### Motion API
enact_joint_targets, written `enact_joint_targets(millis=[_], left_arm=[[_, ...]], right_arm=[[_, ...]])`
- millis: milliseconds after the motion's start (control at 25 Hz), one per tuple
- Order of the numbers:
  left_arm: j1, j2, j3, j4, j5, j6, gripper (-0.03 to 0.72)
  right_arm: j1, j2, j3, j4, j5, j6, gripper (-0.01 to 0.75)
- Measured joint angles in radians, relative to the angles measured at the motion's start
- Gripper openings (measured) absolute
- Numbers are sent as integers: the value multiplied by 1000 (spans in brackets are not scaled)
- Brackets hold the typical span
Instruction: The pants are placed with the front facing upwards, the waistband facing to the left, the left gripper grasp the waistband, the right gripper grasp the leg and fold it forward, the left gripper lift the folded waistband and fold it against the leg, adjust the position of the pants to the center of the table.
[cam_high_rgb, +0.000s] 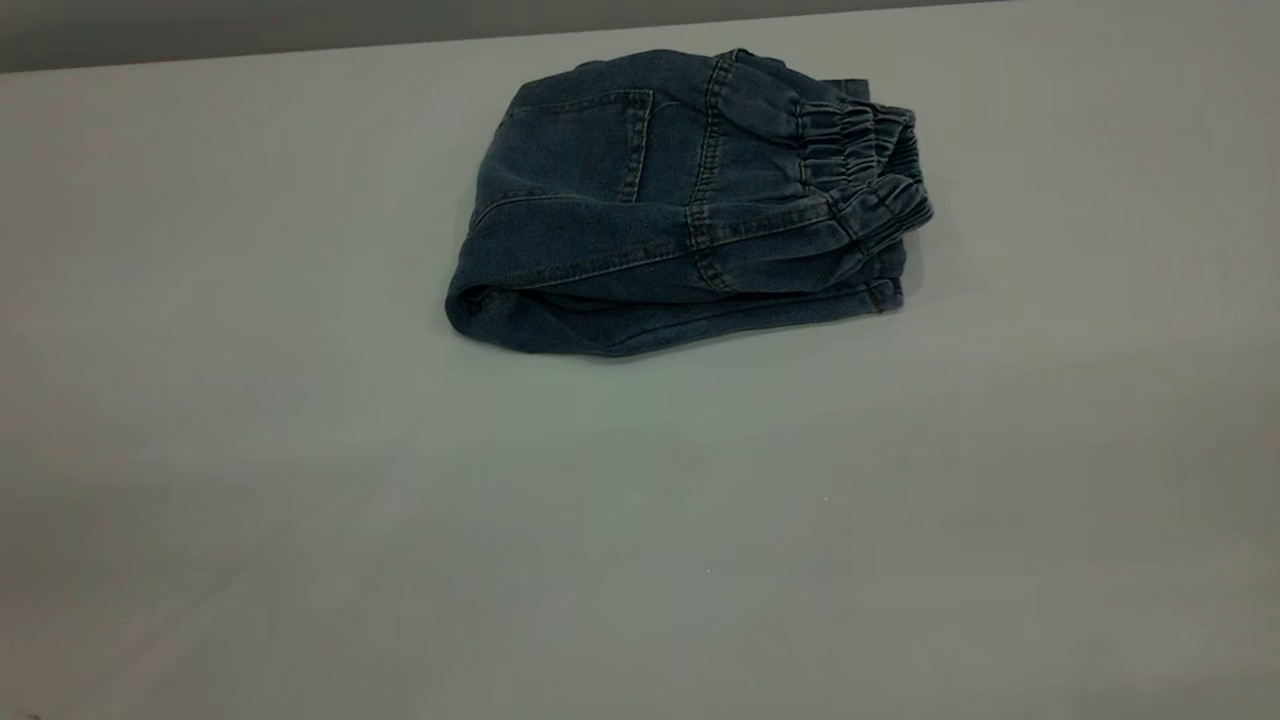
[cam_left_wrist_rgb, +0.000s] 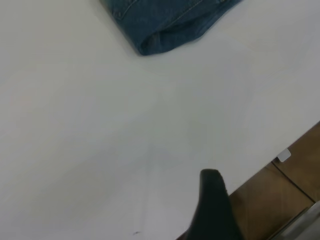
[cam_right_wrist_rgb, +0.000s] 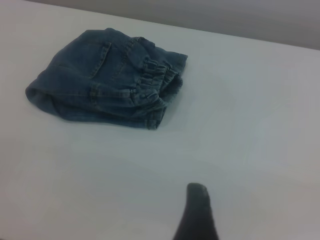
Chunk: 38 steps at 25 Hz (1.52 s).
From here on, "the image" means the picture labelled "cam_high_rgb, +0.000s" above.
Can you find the blue denim pants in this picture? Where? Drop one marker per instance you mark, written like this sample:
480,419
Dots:
650,200

